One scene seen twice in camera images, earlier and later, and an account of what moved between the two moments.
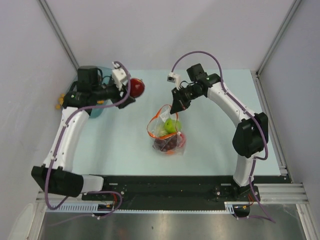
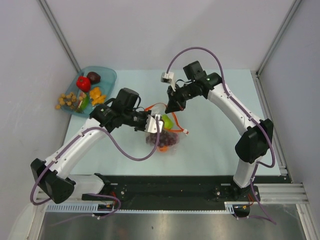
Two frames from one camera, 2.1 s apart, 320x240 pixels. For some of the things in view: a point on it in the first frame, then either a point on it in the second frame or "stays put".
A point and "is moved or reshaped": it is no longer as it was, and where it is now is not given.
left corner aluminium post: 59,32 stays put
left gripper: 123,100 → 146,113
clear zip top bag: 168,136 is moved or reshaped
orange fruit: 170,152 → 163,148
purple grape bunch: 165,144 is moved or reshaped
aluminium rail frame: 267,193 stays put
